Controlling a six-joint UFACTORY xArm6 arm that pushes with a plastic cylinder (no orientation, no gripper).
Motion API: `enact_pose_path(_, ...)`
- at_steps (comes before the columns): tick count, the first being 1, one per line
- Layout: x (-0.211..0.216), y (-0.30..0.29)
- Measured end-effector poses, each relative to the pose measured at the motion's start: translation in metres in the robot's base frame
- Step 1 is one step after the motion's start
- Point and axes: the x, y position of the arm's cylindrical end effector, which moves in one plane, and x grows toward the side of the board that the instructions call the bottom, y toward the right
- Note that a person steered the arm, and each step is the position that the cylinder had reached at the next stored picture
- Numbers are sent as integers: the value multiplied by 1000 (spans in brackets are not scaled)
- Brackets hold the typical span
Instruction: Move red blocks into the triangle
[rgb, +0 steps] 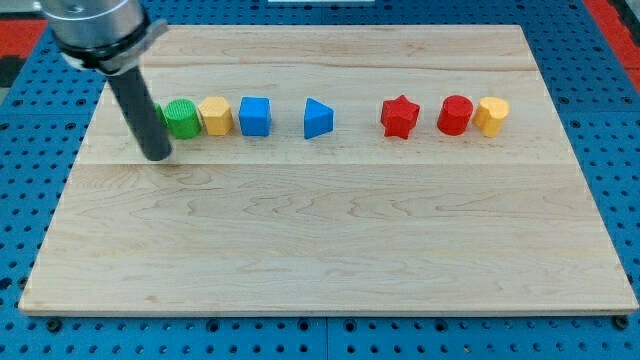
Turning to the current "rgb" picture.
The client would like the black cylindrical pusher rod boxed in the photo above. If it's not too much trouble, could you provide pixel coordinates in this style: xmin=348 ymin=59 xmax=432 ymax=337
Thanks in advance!
xmin=107 ymin=66 xmax=172 ymax=161

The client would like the yellow hexagon block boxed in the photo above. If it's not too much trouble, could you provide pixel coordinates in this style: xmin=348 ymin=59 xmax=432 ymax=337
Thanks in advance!
xmin=198 ymin=97 xmax=234 ymax=136

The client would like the light wooden board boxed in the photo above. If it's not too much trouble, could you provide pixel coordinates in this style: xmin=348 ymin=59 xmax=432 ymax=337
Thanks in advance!
xmin=19 ymin=25 xmax=638 ymax=317

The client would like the blue triangle block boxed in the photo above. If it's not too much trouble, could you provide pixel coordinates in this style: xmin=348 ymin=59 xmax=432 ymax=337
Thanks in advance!
xmin=303 ymin=98 xmax=334 ymax=139

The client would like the green cylinder block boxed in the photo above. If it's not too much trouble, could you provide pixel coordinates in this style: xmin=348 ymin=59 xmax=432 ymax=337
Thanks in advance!
xmin=164 ymin=98 xmax=202 ymax=140

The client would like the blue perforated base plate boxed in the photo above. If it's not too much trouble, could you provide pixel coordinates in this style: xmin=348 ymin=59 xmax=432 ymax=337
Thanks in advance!
xmin=1 ymin=1 xmax=639 ymax=359

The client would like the yellow heart block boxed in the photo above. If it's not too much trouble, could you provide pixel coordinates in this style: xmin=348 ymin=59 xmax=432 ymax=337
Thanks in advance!
xmin=472 ymin=97 xmax=510 ymax=138

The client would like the green block behind rod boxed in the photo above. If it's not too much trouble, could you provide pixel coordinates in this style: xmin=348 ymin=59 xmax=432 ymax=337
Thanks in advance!
xmin=154 ymin=103 xmax=168 ymax=127

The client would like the red cylinder block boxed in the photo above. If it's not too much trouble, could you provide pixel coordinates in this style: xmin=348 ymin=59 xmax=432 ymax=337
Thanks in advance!
xmin=437 ymin=95 xmax=474 ymax=136

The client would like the blue cube block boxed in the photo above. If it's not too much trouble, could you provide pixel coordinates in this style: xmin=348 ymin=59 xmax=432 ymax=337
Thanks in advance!
xmin=239 ymin=97 xmax=271 ymax=137

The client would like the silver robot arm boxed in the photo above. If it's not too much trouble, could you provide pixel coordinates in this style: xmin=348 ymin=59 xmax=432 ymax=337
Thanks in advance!
xmin=39 ymin=0 xmax=172 ymax=161

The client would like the red star block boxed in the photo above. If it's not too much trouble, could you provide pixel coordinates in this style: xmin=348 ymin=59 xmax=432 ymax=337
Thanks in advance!
xmin=380 ymin=95 xmax=420 ymax=140

